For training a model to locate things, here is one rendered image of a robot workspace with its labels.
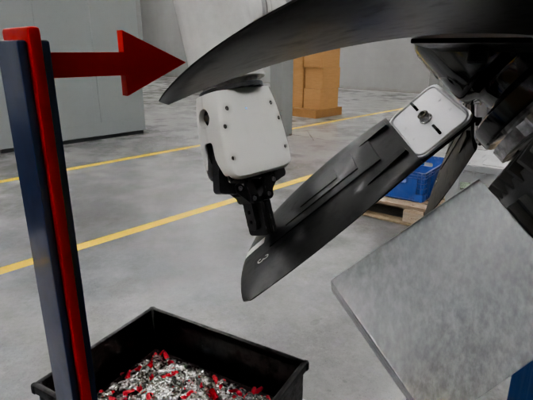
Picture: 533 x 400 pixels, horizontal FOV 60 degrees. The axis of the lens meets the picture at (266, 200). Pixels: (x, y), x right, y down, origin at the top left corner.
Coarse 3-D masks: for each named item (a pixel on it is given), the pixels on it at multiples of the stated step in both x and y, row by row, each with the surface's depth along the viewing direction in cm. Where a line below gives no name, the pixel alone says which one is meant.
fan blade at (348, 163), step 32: (384, 128) 51; (352, 160) 52; (384, 160) 48; (416, 160) 45; (320, 192) 52; (352, 192) 48; (384, 192) 45; (288, 224) 53; (320, 224) 48; (256, 256) 53; (288, 256) 48; (256, 288) 47
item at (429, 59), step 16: (416, 48) 47; (432, 64) 46; (448, 64) 44; (464, 64) 43; (480, 64) 42; (496, 64) 41; (512, 64) 41; (528, 64) 40; (448, 80) 46; (464, 80) 44; (480, 80) 43; (496, 80) 42; (512, 80) 41; (528, 80) 38; (464, 96) 45; (480, 96) 45; (496, 96) 43; (512, 96) 39; (528, 96) 38; (496, 112) 41; (512, 112) 39; (480, 128) 43; (496, 128) 41; (496, 144) 46
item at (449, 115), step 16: (416, 96) 51; (432, 96) 49; (448, 96) 47; (400, 112) 52; (416, 112) 50; (432, 112) 48; (448, 112) 46; (464, 112) 44; (400, 128) 50; (416, 128) 48; (432, 128) 46; (448, 128) 45; (416, 144) 47; (432, 144) 45
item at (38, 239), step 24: (0, 48) 15; (24, 48) 14; (24, 72) 15; (24, 96) 15; (24, 120) 15; (24, 144) 16; (24, 168) 16; (24, 192) 17; (48, 216) 16; (48, 240) 16; (48, 264) 17; (48, 288) 17; (48, 312) 18; (48, 336) 19; (72, 360) 18; (72, 384) 18
